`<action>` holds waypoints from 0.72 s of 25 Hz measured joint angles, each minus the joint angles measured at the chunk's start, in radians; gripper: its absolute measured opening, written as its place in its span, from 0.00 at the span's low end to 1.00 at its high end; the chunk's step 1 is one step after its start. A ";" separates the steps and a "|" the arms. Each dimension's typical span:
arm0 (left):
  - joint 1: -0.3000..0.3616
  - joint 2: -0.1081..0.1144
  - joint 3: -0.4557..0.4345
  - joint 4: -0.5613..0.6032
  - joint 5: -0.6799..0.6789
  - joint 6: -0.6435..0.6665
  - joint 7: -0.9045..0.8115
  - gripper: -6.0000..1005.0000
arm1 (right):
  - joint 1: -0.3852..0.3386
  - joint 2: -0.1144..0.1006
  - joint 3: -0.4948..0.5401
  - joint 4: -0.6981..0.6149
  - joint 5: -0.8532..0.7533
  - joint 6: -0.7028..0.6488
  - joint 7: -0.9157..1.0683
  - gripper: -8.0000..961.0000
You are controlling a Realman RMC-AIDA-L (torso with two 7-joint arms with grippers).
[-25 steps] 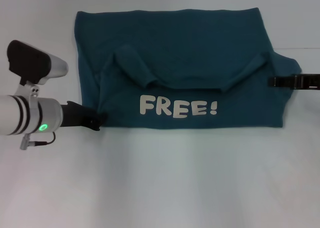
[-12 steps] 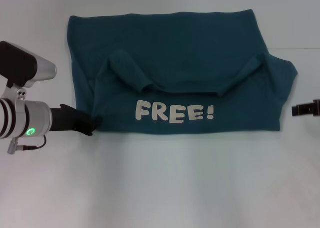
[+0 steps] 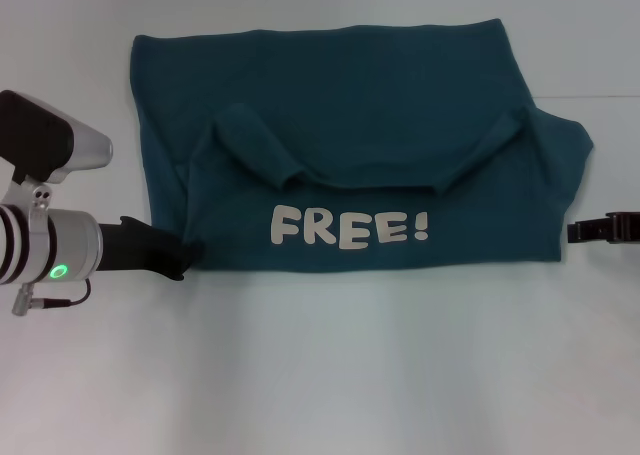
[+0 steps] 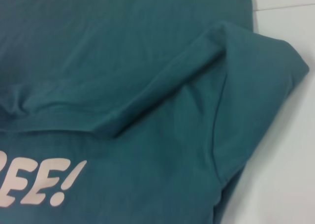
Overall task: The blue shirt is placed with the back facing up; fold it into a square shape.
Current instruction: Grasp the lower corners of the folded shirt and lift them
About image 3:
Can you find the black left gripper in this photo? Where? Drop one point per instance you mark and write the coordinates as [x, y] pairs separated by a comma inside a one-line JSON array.
[[140, 250]]

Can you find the blue t-shirt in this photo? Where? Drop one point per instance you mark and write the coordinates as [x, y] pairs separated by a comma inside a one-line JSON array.
[[350, 125]]

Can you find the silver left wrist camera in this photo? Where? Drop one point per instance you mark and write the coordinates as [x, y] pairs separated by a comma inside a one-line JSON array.
[[45, 137]]

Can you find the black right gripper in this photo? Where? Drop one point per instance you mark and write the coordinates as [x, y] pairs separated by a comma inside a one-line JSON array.
[[625, 227]]

